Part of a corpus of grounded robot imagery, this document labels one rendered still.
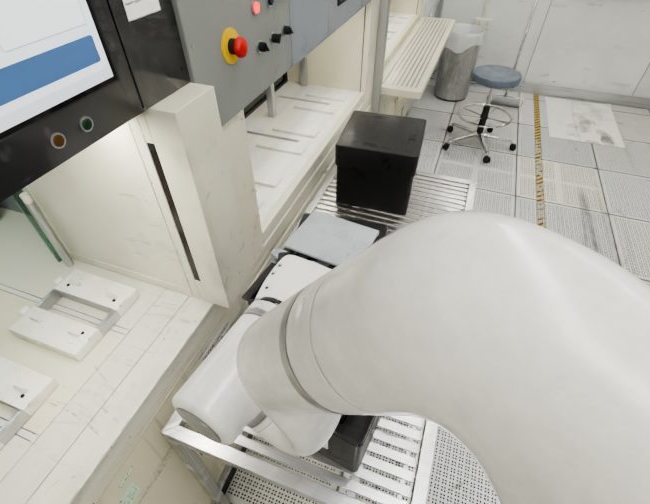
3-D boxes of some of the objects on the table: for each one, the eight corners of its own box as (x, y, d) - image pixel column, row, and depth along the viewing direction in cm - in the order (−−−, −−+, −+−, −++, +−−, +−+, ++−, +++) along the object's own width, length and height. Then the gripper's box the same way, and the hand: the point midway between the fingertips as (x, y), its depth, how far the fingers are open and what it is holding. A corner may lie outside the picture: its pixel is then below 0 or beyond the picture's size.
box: (407, 217, 146) (418, 157, 128) (333, 203, 152) (334, 144, 134) (416, 175, 165) (427, 119, 148) (350, 165, 171) (353, 109, 153)
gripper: (329, 332, 47) (385, 240, 59) (221, 284, 53) (292, 209, 64) (329, 364, 52) (381, 274, 64) (230, 317, 58) (294, 243, 69)
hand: (330, 249), depth 63 cm, fingers closed on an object, 3 cm apart
